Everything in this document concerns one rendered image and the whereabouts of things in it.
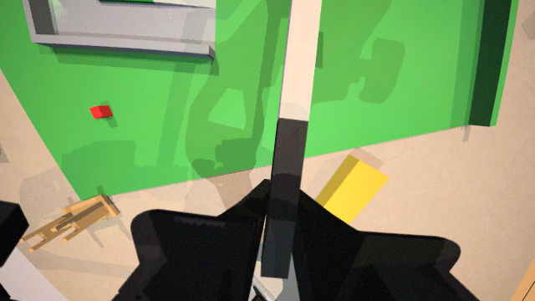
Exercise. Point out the green putting mat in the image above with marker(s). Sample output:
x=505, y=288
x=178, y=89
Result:
x=384, y=70

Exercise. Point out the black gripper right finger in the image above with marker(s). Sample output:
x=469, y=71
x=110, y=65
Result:
x=329, y=255

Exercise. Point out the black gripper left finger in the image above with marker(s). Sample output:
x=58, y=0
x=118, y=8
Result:
x=230, y=240

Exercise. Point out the yellow rectangular block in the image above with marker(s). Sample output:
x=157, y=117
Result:
x=350, y=189

